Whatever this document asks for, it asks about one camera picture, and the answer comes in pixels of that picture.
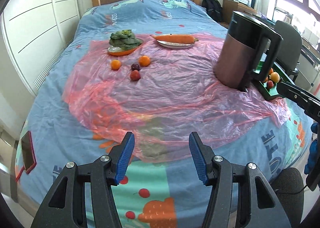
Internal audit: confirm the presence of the yellow pear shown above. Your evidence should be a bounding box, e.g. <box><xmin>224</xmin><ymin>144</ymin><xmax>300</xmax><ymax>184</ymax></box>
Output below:
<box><xmin>270</xmin><ymin>72</ymin><xmax>280</xmax><ymax>84</ymax></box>

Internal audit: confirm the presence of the red plum front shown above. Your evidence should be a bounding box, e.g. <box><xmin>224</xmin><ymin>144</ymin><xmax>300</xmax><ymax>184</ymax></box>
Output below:
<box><xmin>266</xmin><ymin>80</ymin><xmax>274</xmax><ymax>90</ymax></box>

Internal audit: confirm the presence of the red plum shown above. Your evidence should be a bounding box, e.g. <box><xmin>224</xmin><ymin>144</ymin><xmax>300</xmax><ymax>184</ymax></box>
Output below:
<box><xmin>266</xmin><ymin>80</ymin><xmax>274</xmax><ymax>90</ymax></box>
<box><xmin>130</xmin><ymin>70</ymin><xmax>140</xmax><ymax>81</ymax></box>

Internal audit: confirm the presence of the small mandarin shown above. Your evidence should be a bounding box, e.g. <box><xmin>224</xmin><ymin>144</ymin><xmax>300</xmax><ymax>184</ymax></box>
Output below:
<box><xmin>110</xmin><ymin>60</ymin><xmax>121</xmax><ymax>71</ymax></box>

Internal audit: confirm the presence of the dark plum back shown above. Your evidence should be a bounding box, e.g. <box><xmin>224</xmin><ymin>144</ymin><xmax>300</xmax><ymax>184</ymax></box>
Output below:
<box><xmin>131</xmin><ymin>64</ymin><xmax>140</xmax><ymax>71</ymax></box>

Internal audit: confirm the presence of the right white blue gloved hand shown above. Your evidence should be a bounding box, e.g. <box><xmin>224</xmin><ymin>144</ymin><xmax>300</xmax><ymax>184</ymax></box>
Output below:
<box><xmin>304</xmin><ymin>138</ymin><xmax>318</xmax><ymax>175</ymax></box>

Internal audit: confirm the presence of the desk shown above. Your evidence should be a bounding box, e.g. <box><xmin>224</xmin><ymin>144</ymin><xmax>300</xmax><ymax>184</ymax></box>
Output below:
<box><xmin>255</xmin><ymin>16</ymin><xmax>319</xmax><ymax>92</ymax></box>

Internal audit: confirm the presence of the green metal tray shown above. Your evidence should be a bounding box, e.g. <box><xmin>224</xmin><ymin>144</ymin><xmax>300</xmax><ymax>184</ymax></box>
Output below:
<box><xmin>252</xmin><ymin>62</ymin><xmax>295</xmax><ymax>101</ymax></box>

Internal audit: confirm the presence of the grey office chair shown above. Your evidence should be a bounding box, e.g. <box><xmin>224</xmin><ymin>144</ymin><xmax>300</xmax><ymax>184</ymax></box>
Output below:
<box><xmin>274</xmin><ymin>20</ymin><xmax>302</xmax><ymax>82</ymax></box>

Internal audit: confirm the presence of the red cased phone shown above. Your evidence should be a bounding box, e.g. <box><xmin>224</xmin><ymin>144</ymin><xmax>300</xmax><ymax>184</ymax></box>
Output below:
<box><xmin>15</xmin><ymin>130</ymin><xmax>36</xmax><ymax>182</ymax></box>

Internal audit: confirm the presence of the pink plastic sheet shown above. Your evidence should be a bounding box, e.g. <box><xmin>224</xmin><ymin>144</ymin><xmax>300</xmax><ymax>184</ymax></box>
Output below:
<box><xmin>62</xmin><ymin>34</ymin><xmax>291</xmax><ymax>162</ymax></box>

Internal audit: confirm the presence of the black copper electric kettle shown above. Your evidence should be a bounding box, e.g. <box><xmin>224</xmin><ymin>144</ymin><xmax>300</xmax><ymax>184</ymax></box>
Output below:
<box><xmin>214</xmin><ymin>11</ymin><xmax>283</xmax><ymax>92</ymax></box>

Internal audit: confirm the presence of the orange oval dish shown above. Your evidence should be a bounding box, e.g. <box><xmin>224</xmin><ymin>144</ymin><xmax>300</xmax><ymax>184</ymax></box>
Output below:
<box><xmin>107</xmin><ymin>39</ymin><xmax>144</xmax><ymax>56</ymax></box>

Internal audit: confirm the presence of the wooden drawer cabinet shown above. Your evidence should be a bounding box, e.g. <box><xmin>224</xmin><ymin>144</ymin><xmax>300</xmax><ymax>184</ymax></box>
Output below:
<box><xmin>222</xmin><ymin>0</ymin><xmax>258</xmax><ymax>23</ymax></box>

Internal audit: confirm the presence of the green bok choy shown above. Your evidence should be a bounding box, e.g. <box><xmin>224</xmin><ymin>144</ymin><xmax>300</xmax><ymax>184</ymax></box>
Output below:
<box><xmin>109</xmin><ymin>29</ymin><xmax>143</xmax><ymax>51</ymax></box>

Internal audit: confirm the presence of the white patterned plate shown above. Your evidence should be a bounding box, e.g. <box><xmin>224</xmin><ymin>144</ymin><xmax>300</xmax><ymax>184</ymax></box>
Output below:
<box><xmin>156</xmin><ymin>40</ymin><xmax>195</xmax><ymax>49</ymax></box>

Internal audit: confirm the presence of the black backpack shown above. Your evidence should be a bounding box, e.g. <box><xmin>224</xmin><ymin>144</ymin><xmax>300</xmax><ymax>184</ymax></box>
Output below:
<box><xmin>201</xmin><ymin>0</ymin><xmax>223</xmax><ymax>22</ymax></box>

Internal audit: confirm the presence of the carrot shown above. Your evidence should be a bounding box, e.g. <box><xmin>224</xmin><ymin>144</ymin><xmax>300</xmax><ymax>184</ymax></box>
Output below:
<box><xmin>153</xmin><ymin>34</ymin><xmax>198</xmax><ymax>44</ymax></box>

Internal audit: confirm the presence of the white wardrobe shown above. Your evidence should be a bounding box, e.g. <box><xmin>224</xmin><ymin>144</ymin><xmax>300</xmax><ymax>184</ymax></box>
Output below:
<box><xmin>2</xmin><ymin>0</ymin><xmax>80</xmax><ymax>95</ymax></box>

